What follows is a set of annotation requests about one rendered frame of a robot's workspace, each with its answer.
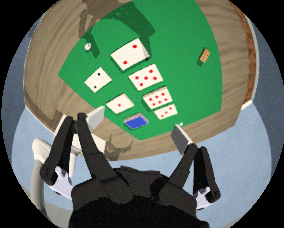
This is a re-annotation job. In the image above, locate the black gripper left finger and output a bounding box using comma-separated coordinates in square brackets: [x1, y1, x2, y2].
[40, 106, 133, 206]

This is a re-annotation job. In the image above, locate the green felt mat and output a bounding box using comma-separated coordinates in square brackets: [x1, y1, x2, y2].
[58, 0, 222, 140]

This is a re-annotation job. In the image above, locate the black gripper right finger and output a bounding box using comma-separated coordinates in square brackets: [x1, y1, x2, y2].
[154, 124, 221, 210]

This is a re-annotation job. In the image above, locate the white playing card with red pips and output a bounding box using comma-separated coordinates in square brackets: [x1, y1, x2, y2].
[143, 88, 172, 109]
[128, 63, 163, 90]
[154, 104, 177, 120]
[111, 38, 150, 70]

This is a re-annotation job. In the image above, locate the grey card with black dots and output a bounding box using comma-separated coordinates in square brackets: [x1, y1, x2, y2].
[85, 67, 112, 92]

